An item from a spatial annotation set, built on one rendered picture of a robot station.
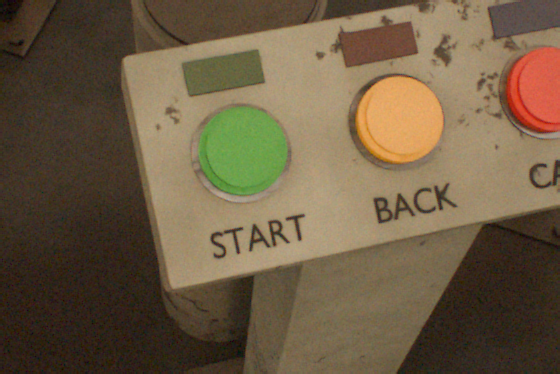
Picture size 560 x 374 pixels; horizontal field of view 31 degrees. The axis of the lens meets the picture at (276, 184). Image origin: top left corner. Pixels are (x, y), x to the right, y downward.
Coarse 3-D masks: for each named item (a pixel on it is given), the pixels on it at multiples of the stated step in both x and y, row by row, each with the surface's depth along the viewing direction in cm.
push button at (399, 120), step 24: (384, 96) 47; (408, 96) 47; (432, 96) 47; (360, 120) 47; (384, 120) 46; (408, 120) 47; (432, 120) 47; (384, 144) 46; (408, 144) 46; (432, 144) 47
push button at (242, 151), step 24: (216, 120) 46; (240, 120) 46; (264, 120) 46; (216, 144) 45; (240, 144) 45; (264, 144) 46; (216, 168) 45; (240, 168) 45; (264, 168) 45; (240, 192) 45
